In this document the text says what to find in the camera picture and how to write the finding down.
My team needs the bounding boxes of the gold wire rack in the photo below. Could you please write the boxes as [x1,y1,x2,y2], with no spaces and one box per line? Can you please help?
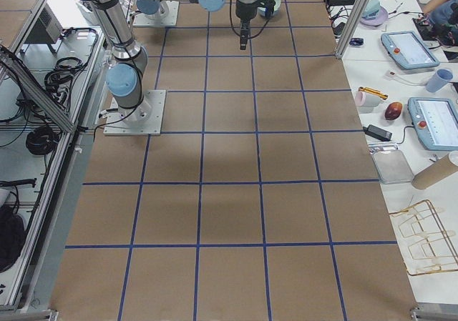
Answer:
[389,199,457,277]

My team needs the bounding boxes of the aluminium frame post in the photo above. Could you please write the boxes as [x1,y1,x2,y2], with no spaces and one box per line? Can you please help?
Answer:
[335,0,369,59]

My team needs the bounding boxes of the near teach pendant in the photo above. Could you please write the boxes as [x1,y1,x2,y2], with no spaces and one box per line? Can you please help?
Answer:
[407,97,457,151]

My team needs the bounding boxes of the blue bowl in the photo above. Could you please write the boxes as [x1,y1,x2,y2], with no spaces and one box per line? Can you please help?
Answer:
[258,6,280,19]

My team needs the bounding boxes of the cardboard tube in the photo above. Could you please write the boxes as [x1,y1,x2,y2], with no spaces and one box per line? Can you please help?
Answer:
[411,151,457,189]

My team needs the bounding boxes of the black power adapter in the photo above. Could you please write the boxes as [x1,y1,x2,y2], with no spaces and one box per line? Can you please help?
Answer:
[363,124,392,142]

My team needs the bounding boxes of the light blue cup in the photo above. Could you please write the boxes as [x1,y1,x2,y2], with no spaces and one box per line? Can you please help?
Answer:
[426,69,453,93]

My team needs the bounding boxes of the purple plate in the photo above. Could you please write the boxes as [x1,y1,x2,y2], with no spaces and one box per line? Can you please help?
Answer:
[359,6,389,27]

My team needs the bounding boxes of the red mango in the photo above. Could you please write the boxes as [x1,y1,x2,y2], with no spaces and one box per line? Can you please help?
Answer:
[384,102,403,121]

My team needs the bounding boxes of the teach pendant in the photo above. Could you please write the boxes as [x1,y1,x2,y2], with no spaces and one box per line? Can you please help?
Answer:
[380,31,440,70]
[407,97,457,151]

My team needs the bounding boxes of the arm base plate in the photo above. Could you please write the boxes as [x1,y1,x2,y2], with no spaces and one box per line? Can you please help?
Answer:
[132,0,180,28]
[103,89,167,136]

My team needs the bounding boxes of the far teach pendant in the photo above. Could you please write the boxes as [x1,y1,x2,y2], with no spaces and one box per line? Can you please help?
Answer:
[380,31,440,70]

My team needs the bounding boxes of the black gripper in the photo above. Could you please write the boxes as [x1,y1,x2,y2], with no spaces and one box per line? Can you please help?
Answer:
[235,0,258,51]

